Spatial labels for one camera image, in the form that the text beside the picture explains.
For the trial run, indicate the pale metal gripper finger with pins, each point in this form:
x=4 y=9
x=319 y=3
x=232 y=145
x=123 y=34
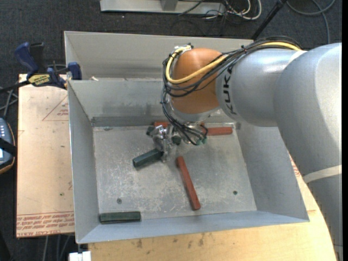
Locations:
x=162 y=152
x=167 y=152

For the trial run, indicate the dark green block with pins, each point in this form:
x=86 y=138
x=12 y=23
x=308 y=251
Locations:
x=119 y=217
x=145 y=159

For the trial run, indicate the red-brown flat block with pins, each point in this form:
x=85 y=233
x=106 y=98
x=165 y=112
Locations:
x=188 y=183
x=160 y=124
x=220 y=131

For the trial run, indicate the grey metal bin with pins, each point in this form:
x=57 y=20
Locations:
x=163 y=186

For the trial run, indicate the brown cardboard board red print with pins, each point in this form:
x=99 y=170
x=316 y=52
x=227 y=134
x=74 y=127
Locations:
x=43 y=159

